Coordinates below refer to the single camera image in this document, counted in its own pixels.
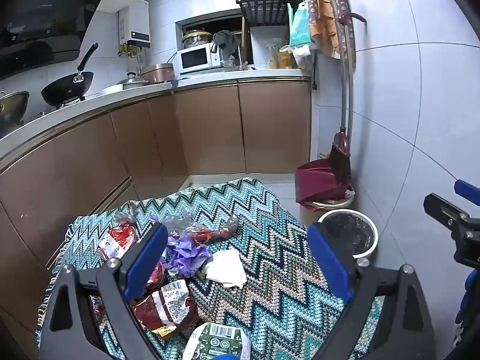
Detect brown rice cooker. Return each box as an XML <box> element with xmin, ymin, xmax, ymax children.
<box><xmin>138</xmin><ymin>63</ymin><xmax>175</xmax><ymax>85</ymax></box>

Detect brown kitchen base cabinets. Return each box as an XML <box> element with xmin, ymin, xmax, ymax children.
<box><xmin>1</xmin><ymin>73</ymin><xmax>312</xmax><ymax>359</ymax></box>

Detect red white snack bag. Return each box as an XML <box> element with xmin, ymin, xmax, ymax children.
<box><xmin>97</xmin><ymin>224</ymin><xmax>136</xmax><ymax>261</ymax></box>

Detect maroon dustpan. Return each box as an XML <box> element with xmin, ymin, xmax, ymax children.
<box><xmin>295</xmin><ymin>158</ymin><xmax>351</xmax><ymax>205</ymax></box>

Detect orange patterned hanging apron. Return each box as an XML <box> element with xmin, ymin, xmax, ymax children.
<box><xmin>305</xmin><ymin>0</ymin><xmax>350</xmax><ymax>59</ymax></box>

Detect white tissue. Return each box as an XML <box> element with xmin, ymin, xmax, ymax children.
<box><xmin>203</xmin><ymin>249</ymin><xmax>247</xmax><ymax>289</ymax></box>

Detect yellow jar on counter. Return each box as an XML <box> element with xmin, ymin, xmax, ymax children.
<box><xmin>277</xmin><ymin>45</ymin><xmax>296</xmax><ymax>69</ymax></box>

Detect golden green wok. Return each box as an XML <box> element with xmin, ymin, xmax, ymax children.
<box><xmin>0</xmin><ymin>91</ymin><xmax>29</xmax><ymax>129</ymax></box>

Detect teal hanging plastic bag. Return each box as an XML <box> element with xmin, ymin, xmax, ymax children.
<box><xmin>288</xmin><ymin>2</ymin><xmax>311</xmax><ymax>47</ymax></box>

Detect white round trash bin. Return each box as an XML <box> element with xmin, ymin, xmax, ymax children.
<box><xmin>317</xmin><ymin>209</ymin><xmax>379</xmax><ymax>259</ymax></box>

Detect white gas water heater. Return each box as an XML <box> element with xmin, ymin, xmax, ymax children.
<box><xmin>118</xmin><ymin>0</ymin><xmax>151</xmax><ymax>48</ymax></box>

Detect white microwave oven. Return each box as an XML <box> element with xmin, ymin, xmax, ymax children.
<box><xmin>177</xmin><ymin>42</ymin><xmax>222</xmax><ymax>75</ymax></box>

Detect purple wrapper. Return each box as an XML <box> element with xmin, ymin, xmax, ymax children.
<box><xmin>161</xmin><ymin>232</ymin><xmax>212</xmax><ymax>278</ymax></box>

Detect steel pot with lid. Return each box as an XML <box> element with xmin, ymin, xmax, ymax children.
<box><xmin>118</xmin><ymin>72</ymin><xmax>149</xmax><ymax>89</ymax></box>

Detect green white food package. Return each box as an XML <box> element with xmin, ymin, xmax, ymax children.
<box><xmin>182</xmin><ymin>322</ymin><xmax>251</xmax><ymax>360</ymax></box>

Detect maroon broom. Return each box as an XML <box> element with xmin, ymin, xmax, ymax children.
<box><xmin>328</xmin><ymin>0</ymin><xmax>367</xmax><ymax>182</ymax></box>

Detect black range hood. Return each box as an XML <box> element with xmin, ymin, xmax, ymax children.
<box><xmin>1</xmin><ymin>0</ymin><xmax>101</xmax><ymax>79</ymax></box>

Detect black wok pan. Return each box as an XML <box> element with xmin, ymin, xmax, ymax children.
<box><xmin>41</xmin><ymin>42</ymin><xmax>98</xmax><ymax>109</ymax></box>

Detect red snack wrapper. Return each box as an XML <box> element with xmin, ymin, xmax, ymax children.
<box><xmin>133</xmin><ymin>279</ymin><xmax>198</xmax><ymax>341</ymax></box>

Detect blue white gloved right hand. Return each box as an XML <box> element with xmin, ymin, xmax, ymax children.
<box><xmin>453</xmin><ymin>270</ymin><xmax>479</xmax><ymax>346</ymax></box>

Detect teal zigzag knitted cloth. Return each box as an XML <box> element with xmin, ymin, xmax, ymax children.
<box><xmin>35</xmin><ymin>176</ymin><xmax>383</xmax><ymax>360</ymax></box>

